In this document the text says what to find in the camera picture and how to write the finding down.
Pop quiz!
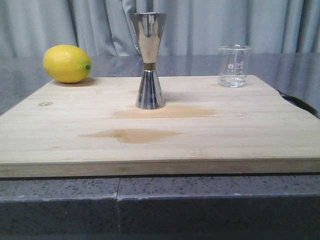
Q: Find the steel double jigger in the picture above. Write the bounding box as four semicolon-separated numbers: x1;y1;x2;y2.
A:
129;12;166;110

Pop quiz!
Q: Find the small glass beaker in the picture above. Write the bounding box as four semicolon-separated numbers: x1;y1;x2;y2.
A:
218;44;252;88

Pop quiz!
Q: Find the wooden cutting board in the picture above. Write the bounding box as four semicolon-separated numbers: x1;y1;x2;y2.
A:
0;75;320;178

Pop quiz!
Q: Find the yellow lemon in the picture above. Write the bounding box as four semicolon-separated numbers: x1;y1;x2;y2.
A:
42;44;92;84

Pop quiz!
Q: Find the grey curtain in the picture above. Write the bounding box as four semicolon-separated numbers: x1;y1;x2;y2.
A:
0;0;320;57

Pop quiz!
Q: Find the black cutting board handle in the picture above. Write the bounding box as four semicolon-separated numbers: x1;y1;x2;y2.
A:
277;89;320;119

